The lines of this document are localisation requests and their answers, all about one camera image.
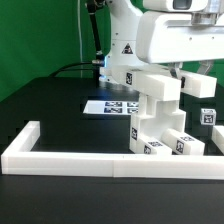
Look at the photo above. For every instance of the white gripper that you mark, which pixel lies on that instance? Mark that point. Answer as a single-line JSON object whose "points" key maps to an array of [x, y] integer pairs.
{"points": [[171, 38]]}

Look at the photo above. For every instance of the white chair back part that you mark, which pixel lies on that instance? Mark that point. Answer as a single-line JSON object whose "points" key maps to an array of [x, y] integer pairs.
{"points": [[157, 82]]}

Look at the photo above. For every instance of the white chair seat part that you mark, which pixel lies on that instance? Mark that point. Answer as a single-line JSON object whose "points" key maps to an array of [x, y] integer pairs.
{"points": [[153, 118]]}

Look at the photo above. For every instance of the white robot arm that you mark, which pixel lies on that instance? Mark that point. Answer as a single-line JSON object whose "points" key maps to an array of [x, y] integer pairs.
{"points": [[124, 21]]}

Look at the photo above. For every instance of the white tag sheet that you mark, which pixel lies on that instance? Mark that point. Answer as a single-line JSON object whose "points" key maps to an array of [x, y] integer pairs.
{"points": [[99, 107]]}

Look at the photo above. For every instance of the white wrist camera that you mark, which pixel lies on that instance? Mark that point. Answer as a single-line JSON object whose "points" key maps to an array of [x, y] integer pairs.
{"points": [[175, 5]]}

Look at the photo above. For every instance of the white U-shaped fence frame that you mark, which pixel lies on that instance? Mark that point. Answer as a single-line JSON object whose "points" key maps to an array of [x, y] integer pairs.
{"points": [[19, 158]]}

